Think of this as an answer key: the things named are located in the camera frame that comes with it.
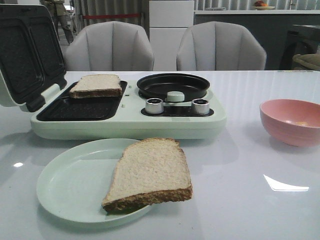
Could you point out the bread slice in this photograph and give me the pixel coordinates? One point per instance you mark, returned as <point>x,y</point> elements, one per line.
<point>150,171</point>
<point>96,86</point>

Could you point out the pink bowl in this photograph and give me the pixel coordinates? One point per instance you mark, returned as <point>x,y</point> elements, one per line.
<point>291,121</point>

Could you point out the breakfast maker hinged lid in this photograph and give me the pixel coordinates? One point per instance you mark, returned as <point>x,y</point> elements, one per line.
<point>31,59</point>

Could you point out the mint green breakfast maker base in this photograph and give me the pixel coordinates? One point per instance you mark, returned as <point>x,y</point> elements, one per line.
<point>66,118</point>

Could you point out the left silver control knob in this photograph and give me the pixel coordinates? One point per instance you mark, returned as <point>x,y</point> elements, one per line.
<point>154,106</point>

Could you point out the silver control knob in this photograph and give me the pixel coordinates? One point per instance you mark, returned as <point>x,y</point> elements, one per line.
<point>200,106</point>
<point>154,106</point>

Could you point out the right silver control knob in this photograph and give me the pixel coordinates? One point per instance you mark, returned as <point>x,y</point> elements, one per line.
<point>200,106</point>

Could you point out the black round frying pan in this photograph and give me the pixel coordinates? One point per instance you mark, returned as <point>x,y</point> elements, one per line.
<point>158,85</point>

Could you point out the left grey upholstered chair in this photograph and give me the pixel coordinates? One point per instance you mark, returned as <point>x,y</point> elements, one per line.
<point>110,46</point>

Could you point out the grey upholstered chair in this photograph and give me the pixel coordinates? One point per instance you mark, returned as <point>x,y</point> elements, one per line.
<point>110,46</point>
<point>219,46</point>

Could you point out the right grey upholstered chair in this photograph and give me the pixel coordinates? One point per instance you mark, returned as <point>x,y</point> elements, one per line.
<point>219,46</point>

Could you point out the white refrigerator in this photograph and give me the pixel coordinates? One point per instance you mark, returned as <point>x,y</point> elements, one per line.
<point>168,20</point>

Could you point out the mint green plate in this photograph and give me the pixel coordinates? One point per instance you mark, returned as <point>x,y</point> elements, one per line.
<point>72,186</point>

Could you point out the red barrier tape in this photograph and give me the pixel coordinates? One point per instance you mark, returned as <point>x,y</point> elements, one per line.
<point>112,16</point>

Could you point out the dark grey kitchen counter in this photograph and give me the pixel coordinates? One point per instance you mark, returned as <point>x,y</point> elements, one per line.
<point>263,39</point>

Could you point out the fruit plate on counter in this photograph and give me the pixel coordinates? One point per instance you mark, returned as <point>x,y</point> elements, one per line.
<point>260,5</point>

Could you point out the beige cushion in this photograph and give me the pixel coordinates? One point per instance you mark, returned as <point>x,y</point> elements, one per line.
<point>308,61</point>

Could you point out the dark appliance at right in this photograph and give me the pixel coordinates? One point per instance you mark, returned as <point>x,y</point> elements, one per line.
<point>300,39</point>

